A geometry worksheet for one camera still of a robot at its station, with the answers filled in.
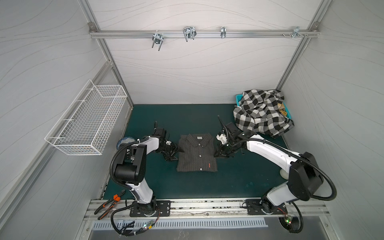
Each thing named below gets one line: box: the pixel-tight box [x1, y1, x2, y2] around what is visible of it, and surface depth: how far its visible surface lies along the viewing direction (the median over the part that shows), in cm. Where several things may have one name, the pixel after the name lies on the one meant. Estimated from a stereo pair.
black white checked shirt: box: [233, 89, 295, 138], surface depth 103 cm
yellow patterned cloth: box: [277, 102, 287, 117], surface depth 106 cm
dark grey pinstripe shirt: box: [176, 133, 218, 173], surface depth 91 cm
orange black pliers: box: [94, 189, 126, 220], surface depth 76 cm
